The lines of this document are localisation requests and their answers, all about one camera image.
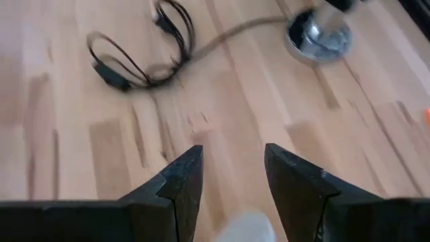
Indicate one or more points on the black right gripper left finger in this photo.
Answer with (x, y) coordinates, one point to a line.
(100, 222)

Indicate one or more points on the black aluminium table frame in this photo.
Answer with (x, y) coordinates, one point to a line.
(418, 13)

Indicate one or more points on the orange sticky note pad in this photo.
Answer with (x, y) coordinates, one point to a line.
(428, 117)

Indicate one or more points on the white reflector lightbulb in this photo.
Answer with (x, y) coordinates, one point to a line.
(247, 230)

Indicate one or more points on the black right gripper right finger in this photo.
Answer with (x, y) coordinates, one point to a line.
(352, 218)

